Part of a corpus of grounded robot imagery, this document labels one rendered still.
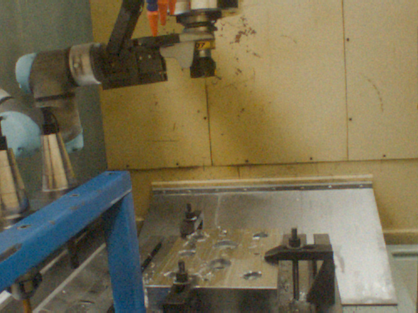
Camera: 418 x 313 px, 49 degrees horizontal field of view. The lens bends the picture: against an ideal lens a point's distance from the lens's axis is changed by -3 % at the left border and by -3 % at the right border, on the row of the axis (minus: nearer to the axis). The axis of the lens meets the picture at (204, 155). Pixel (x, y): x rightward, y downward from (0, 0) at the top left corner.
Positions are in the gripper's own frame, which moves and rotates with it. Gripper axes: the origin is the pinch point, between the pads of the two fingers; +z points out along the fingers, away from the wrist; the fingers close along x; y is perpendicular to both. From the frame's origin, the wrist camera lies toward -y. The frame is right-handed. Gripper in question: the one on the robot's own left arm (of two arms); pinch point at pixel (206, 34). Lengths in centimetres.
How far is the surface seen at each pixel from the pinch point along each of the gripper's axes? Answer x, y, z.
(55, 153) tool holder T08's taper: 29.0, 13.8, -17.8
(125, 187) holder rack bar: 23.9, 20.2, -11.3
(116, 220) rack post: 24.1, 24.7, -13.3
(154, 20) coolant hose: 16.9, -1.6, -5.4
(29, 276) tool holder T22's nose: 40, 25, -19
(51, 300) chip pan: -44, 70, -64
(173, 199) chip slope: -99, 56, -32
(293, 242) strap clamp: -0.5, 39.9, 11.1
